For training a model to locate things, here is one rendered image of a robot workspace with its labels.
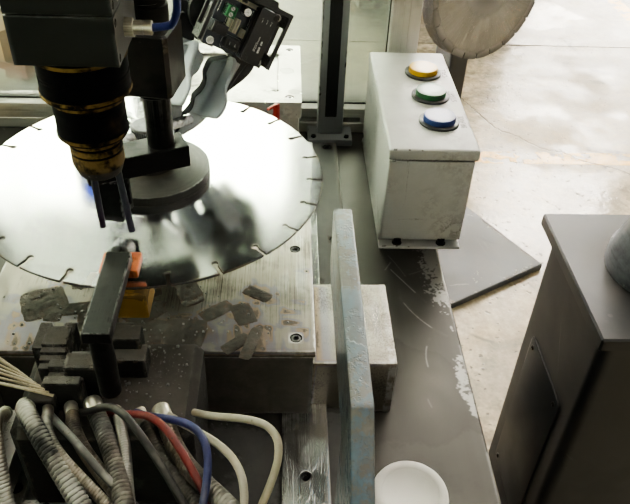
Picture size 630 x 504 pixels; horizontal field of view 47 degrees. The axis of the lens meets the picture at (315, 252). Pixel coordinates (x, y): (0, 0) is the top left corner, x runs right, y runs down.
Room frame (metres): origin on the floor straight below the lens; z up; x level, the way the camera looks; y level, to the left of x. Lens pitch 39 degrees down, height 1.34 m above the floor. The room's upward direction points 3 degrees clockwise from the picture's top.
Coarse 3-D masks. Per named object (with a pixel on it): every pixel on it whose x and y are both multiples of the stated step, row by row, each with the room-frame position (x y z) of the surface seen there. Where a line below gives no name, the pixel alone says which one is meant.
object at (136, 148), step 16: (144, 112) 0.51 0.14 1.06; (160, 112) 0.51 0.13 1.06; (160, 128) 0.51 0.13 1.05; (128, 144) 0.51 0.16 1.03; (144, 144) 0.51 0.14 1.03; (160, 144) 0.51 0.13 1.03; (176, 144) 0.51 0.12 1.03; (128, 160) 0.49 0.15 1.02; (144, 160) 0.50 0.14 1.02; (160, 160) 0.50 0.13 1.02; (176, 160) 0.51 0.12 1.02; (128, 176) 0.49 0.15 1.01; (112, 192) 0.48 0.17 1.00; (128, 192) 0.50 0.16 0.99; (112, 208) 0.48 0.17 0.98
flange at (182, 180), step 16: (192, 144) 0.63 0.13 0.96; (192, 160) 0.60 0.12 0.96; (208, 160) 0.60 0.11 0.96; (144, 176) 0.56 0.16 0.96; (160, 176) 0.56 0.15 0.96; (176, 176) 0.57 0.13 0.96; (192, 176) 0.57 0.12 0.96; (208, 176) 0.58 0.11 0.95; (144, 192) 0.54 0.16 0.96; (160, 192) 0.54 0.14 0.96; (176, 192) 0.54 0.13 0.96; (192, 192) 0.55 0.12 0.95
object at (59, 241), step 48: (48, 144) 0.63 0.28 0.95; (240, 144) 0.65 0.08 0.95; (288, 144) 0.65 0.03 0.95; (0, 192) 0.54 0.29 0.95; (48, 192) 0.55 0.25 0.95; (240, 192) 0.56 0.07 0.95; (288, 192) 0.57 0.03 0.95; (0, 240) 0.47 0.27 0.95; (48, 240) 0.48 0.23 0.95; (96, 240) 0.48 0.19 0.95; (144, 240) 0.48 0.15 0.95; (192, 240) 0.49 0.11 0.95; (240, 240) 0.49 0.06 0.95; (144, 288) 0.42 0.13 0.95
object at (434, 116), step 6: (432, 108) 0.83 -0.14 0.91; (438, 108) 0.83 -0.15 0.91; (444, 108) 0.83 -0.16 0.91; (426, 114) 0.81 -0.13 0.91; (432, 114) 0.81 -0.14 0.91; (438, 114) 0.81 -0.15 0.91; (444, 114) 0.82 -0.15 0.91; (450, 114) 0.82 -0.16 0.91; (426, 120) 0.80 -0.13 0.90; (432, 120) 0.80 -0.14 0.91; (438, 120) 0.80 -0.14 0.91; (444, 120) 0.80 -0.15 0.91; (450, 120) 0.80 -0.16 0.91; (438, 126) 0.79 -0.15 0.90; (444, 126) 0.80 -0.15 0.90; (450, 126) 0.80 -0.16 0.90
